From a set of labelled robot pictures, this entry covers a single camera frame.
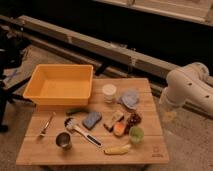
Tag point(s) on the metal fork wooden handle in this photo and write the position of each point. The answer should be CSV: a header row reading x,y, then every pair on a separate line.
x,y
44,130

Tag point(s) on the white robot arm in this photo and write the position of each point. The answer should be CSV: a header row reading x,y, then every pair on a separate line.
x,y
188,83

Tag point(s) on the green plastic cup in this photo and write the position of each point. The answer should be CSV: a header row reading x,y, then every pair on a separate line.
x,y
136,134

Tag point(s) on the metal cup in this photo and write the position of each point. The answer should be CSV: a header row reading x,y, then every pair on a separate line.
x,y
63,140

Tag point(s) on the blue crumpled cloth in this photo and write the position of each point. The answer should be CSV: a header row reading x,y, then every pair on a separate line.
x,y
129,98

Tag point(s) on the blue sponge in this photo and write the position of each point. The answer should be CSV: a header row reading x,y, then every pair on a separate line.
x,y
92,119

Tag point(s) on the green cucumber toy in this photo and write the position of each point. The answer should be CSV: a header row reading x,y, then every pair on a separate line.
x,y
76,110

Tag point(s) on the dark red toy grapes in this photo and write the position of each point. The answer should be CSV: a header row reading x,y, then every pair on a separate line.
x,y
133,120

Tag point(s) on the orange toy fruit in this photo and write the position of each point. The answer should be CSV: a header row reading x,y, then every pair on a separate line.
x,y
119,129

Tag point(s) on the yellow plastic bin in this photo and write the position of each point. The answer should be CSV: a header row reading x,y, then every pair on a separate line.
x,y
60,84

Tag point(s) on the yellow toy banana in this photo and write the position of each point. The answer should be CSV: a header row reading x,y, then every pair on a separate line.
x,y
118,150

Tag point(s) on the black tripod stand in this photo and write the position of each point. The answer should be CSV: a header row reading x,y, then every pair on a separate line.
x,y
11,56

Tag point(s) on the long grey rail beam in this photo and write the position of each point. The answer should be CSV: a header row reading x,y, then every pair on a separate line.
x,y
138,60

